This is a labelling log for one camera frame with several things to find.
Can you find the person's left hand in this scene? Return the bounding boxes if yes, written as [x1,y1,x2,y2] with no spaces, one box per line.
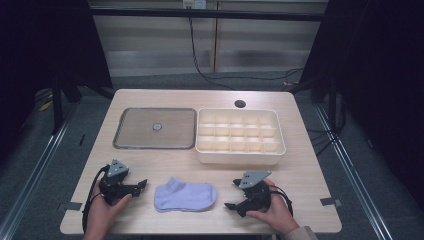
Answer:
[87,181,133,235]

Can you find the left hand-held gripper cable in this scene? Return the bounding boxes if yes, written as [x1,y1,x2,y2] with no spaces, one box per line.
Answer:
[81,164,111,234]

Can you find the black wall cable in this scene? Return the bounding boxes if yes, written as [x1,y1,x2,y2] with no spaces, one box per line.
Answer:
[187,17,305,92]

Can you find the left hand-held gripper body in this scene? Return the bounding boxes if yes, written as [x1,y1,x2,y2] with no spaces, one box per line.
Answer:
[98,158,135,206]

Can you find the aluminium floor rail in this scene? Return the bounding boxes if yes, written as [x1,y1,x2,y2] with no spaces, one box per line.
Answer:
[0,101,80,240]
[312,102,396,240]

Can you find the grey tape strip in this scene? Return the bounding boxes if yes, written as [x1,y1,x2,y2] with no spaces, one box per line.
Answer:
[319,196,343,207]
[57,201,84,212]

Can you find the person's right hand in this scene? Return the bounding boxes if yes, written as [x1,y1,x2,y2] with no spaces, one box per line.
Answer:
[246,178,301,235]

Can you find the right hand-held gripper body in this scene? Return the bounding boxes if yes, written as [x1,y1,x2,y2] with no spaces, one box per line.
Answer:
[238,170,272,218]

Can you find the black horizontal bar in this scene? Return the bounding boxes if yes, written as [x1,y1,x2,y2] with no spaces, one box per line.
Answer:
[89,7,330,23]

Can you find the white divided storage box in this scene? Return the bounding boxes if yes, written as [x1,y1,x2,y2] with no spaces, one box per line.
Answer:
[195,107,287,166]

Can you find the black metal stand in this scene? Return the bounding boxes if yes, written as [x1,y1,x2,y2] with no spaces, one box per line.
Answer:
[50,75,116,136]
[285,72,348,134]

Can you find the black floor cables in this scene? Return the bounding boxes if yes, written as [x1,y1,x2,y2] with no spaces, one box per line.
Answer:
[305,127,338,158]

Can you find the yellow floor item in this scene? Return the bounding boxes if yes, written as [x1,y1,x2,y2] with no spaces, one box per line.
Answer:
[38,99,54,112]

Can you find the right hand-held gripper cable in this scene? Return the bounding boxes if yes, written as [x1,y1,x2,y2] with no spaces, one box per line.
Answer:
[269,184,295,217]

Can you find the black curtain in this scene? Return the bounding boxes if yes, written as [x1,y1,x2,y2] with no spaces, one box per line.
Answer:
[299,0,424,204]
[0,0,114,164]

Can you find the light blue sock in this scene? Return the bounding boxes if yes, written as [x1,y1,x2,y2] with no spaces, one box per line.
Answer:
[153,176,218,213]

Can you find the white wall outlet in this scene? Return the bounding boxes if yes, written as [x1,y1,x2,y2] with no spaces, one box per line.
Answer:
[181,0,208,10]

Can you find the hand-held gripper cable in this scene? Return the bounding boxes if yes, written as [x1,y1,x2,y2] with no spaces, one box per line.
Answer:
[81,164,111,234]
[269,184,295,217]

